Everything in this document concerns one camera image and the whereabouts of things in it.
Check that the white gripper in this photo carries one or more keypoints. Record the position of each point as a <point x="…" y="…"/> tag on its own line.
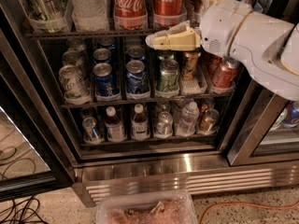
<point x="221" y="27"/>

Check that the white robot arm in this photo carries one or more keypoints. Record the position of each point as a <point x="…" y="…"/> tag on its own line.
<point x="268" y="47"/>

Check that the gold brown can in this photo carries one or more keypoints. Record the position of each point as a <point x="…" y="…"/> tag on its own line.
<point x="188" y="70"/>

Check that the red can behind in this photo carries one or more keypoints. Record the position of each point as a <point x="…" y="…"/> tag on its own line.
<point x="212" y="63"/>

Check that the red can front right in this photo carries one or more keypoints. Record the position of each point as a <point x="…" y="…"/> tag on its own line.
<point x="225" y="72"/>

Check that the blue pepsi can front centre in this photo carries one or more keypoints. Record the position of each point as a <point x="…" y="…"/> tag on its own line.
<point x="136" y="77"/>

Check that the blue pepsi can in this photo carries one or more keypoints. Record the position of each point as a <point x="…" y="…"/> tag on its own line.
<point x="105" y="80"/>
<point x="136" y="77"/>

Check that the clear water bottle top shelf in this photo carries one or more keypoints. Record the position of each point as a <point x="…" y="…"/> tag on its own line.
<point x="89" y="15"/>

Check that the clear water bottle shelf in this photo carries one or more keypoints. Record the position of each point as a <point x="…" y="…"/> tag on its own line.
<point x="188" y="119"/>
<point x="89" y="15"/>

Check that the blue pepsi can front left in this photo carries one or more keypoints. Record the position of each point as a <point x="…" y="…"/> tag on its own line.
<point x="105" y="80"/>

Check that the copper can bottom shelf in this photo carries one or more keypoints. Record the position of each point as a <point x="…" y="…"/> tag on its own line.
<point x="209" y="120"/>

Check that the clear water bottle bottom shelf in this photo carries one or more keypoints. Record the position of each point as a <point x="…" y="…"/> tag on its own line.
<point x="188" y="119"/>

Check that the silver can bottom shelf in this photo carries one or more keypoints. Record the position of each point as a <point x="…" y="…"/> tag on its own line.
<point x="164" y="123"/>

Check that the closed right fridge door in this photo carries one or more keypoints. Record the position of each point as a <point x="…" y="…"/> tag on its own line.
<point x="255" y="140"/>

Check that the white green can front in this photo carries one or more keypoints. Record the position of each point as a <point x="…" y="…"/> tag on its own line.
<point x="73" y="82"/>

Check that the steel fridge cabinet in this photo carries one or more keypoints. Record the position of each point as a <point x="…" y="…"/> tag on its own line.
<point x="197" y="163"/>

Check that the blue can behind right door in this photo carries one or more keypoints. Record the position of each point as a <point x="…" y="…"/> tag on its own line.
<point x="292" y="118"/>

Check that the green striped can top shelf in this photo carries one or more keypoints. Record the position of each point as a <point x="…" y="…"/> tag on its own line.
<point x="47" y="15"/>

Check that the small blue can bottom shelf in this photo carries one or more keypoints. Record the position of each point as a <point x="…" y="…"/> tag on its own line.
<point x="91" y="129"/>

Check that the open glass fridge door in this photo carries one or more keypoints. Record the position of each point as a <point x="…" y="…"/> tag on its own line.
<point x="32" y="156"/>

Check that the brown drink bottle right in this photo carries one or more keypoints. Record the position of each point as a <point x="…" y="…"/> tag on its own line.
<point x="140" y="126"/>

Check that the brown drink bottle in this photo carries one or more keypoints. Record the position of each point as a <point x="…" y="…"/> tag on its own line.
<point x="140" y="126"/>
<point x="114" y="125"/>

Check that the brown drink bottle left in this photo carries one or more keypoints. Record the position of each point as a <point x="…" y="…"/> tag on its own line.
<point x="114" y="125"/>

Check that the clear plastic bin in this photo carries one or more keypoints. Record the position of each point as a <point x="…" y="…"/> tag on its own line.
<point x="160" y="207"/>

